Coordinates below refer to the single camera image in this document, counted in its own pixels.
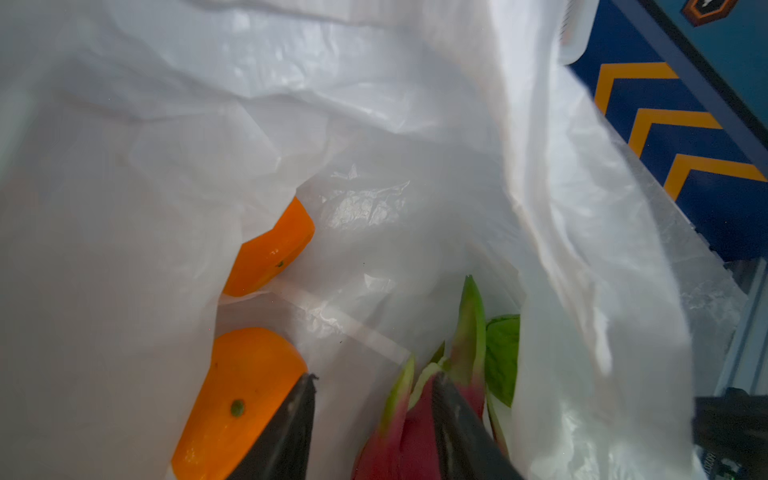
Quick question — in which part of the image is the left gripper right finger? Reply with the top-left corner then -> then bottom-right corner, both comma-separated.
431,373 -> 523,480

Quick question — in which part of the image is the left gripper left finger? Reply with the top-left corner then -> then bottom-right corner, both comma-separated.
228,373 -> 317,480

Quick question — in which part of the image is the red dragon fruit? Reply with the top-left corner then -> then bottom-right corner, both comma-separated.
351,276 -> 486,479

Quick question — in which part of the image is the white plastic bag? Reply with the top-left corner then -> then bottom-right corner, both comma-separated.
1,1 -> 735,479

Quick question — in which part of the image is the green leafy fruit in bag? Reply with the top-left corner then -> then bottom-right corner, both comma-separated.
485,315 -> 521,407

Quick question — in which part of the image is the white plastic basket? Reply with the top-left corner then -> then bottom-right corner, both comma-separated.
559,0 -> 599,65

